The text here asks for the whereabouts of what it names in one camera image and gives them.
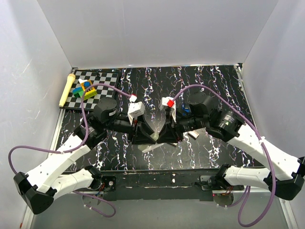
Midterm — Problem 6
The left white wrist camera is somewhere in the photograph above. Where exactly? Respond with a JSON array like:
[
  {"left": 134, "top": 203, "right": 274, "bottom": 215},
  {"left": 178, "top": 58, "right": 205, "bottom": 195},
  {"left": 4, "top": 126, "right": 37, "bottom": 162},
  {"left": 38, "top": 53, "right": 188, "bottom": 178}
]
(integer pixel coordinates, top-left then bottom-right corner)
[{"left": 127, "top": 94, "right": 145, "bottom": 125}]

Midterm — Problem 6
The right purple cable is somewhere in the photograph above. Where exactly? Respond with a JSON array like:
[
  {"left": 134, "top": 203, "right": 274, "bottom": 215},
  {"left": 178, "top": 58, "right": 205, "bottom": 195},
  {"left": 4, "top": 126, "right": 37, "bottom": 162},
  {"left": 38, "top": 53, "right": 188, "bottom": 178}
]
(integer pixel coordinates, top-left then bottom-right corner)
[{"left": 173, "top": 84, "right": 277, "bottom": 227}]

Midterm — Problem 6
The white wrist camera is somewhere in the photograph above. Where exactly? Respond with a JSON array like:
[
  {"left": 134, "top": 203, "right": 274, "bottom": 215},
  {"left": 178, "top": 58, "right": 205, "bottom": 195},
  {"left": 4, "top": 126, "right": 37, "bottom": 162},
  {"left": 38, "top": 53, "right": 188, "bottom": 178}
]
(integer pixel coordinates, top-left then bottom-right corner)
[
  {"left": 127, "top": 94, "right": 145, "bottom": 125},
  {"left": 159, "top": 97, "right": 176, "bottom": 123}
]

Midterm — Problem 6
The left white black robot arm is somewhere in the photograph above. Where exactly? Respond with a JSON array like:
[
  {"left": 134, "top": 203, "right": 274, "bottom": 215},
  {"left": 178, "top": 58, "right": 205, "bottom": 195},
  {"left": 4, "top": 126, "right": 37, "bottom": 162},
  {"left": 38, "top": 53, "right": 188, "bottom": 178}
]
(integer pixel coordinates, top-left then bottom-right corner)
[{"left": 13, "top": 97, "right": 159, "bottom": 215}]

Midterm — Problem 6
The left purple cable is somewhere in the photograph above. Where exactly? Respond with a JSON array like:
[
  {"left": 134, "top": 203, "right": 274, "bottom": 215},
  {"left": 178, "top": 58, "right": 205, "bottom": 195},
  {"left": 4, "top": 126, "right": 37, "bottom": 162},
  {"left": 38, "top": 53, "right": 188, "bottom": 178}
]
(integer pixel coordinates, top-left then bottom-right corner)
[{"left": 8, "top": 83, "right": 134, "bottom": 218}]

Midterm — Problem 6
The aluminium frame rail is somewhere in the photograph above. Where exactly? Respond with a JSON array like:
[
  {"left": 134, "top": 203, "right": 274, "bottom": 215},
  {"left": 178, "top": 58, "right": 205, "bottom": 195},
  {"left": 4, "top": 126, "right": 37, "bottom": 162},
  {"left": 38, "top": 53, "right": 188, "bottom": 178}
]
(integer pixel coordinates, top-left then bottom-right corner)
[{"left": 20, "top": 186, "right": 84, "bottom": 229}]

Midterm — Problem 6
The staple box right one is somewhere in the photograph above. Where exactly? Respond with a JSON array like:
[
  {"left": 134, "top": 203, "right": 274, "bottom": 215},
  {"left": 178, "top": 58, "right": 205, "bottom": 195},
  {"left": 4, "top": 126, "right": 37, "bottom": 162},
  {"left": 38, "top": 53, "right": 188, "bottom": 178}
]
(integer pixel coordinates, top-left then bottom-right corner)
[{"left": 188, "top": 131, "right": 199, "bottom": 139}]

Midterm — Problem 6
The black white checkerboard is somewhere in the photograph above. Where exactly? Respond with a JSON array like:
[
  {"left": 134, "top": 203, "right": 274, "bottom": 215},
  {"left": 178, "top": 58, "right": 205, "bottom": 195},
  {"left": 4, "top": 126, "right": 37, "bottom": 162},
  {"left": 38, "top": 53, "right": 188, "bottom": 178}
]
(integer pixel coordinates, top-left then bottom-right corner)
[{"left": 62, "top": 70, "right": 119, "bottom": 111}]

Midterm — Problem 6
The purple cable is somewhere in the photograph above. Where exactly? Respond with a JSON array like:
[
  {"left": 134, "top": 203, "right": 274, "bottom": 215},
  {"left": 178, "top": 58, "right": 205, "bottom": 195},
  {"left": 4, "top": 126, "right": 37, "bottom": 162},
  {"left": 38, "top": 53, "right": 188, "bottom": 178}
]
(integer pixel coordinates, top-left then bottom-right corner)
[
  {"left": 173, "top": 84, "right": 277, "bottom": 227},
  {"left": 8, "top": 83, "right": 134, "bottom": 218}
]

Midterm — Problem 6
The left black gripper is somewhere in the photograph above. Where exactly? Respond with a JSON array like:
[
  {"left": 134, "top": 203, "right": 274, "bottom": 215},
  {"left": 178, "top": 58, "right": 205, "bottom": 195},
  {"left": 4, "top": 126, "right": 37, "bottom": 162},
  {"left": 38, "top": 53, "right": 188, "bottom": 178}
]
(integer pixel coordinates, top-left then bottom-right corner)
[{"left": 104, "top": 113, "right": 156, "bottom": 144}]

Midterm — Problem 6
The colourful toy block assembly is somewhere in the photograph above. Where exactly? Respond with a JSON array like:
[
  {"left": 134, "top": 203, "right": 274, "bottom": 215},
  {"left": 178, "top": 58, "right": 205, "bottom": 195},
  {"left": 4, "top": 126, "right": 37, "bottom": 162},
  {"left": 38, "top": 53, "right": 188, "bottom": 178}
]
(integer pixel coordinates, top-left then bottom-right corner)
[{"left": 72, "top": 80, "right": 97, "bottom": 100}]

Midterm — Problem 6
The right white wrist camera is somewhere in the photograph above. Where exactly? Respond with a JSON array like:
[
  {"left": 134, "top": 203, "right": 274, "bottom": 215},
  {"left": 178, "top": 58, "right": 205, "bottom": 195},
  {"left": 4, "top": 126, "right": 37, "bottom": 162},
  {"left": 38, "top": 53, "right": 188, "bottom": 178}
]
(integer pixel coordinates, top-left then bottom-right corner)
[{"left": 159, "top": 97, "right": 176, "bottom": 123}]

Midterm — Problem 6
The white cream stapler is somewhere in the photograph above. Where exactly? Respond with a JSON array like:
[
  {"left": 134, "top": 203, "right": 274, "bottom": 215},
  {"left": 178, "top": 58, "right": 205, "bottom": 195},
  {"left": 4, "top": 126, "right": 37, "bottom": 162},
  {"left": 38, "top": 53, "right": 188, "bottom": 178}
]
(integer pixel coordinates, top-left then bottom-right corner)
[{"left": 138, "top": 133, "right": 164, "bottom": 153}]

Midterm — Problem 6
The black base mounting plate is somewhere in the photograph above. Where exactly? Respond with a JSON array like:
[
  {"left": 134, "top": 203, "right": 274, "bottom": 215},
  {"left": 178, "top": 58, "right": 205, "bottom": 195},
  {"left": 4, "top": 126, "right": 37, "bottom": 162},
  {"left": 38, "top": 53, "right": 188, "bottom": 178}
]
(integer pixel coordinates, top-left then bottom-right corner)
[{"left": 101, "top": 168, "right": 233, "bottom": 201}]

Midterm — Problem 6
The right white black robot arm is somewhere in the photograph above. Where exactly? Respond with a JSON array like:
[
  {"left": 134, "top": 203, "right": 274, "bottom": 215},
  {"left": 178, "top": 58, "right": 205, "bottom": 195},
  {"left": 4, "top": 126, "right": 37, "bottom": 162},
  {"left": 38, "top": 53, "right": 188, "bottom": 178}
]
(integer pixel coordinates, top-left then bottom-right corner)
[{"left": 157, "top": 92, "right": 305, "bottom": 200}]

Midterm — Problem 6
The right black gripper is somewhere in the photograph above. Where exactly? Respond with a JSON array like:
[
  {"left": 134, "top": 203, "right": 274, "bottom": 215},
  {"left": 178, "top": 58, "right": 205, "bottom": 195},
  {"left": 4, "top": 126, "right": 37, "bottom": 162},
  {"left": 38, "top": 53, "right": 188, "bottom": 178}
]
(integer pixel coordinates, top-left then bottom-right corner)
[{"left": 156, "top": 110, "right": 207, "bottom": 145}]

